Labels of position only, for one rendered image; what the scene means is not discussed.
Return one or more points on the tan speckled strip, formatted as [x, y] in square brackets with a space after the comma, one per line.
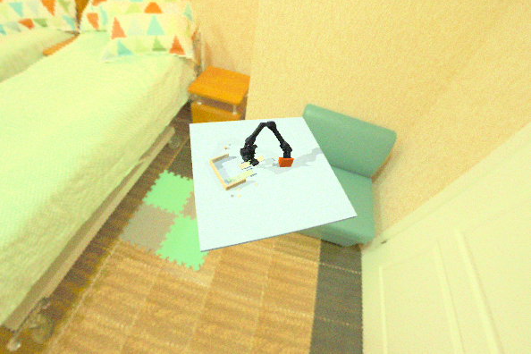
[244, 165]

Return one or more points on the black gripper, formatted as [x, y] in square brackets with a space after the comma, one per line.
[253, 160]

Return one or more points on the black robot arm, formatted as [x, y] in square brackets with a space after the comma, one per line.
[249, 148]

